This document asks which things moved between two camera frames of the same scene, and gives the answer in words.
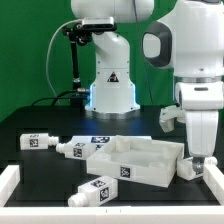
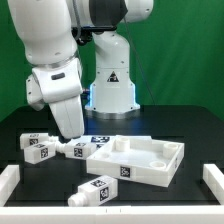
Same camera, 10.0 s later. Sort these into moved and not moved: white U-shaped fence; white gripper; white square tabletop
Moved: white gripper
Not moved: white U-shaped fence; white square tabletop
